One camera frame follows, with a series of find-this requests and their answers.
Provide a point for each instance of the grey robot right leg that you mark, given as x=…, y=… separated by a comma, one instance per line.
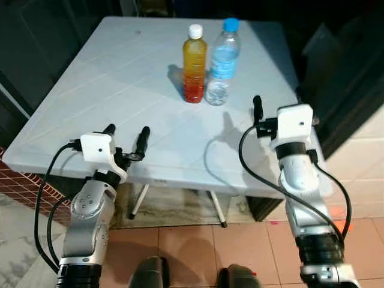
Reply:
x=240, y=279

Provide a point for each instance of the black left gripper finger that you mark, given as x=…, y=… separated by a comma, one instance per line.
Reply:
x=109, y=129
x=143, y=141

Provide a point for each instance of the white plastic table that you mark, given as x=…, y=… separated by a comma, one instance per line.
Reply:
x=120, y=90

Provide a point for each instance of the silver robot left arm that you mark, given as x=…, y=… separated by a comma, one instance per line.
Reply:
x=90, y=210

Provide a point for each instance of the grey robot leg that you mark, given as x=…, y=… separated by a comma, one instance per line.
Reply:
x=147, y=276
x=240, y=279

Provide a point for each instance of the dark wooden cabinet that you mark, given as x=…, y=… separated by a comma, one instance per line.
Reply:
x=354, y=60

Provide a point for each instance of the grey robot left leg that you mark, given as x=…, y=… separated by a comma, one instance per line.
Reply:
x=147, y=276

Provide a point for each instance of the orange juice bottle white cap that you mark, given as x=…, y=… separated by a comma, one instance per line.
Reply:
x=195, y=66

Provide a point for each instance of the white table leg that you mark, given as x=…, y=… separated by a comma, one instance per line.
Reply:
x=217, y=209
x=139, y=201

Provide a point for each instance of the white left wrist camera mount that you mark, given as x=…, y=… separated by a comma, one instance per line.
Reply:
x=96, y=147

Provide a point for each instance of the clear water bottle blue cap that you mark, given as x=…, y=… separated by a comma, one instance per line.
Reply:
x=223, y=66

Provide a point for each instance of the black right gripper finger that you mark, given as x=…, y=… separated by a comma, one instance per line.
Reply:
x=300, y=97
x=258, y=109

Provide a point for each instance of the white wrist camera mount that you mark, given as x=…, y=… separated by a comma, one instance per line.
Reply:
x=294, y=123
x=96, y=147

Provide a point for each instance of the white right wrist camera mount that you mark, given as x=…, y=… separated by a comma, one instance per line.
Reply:
x=294, y=123

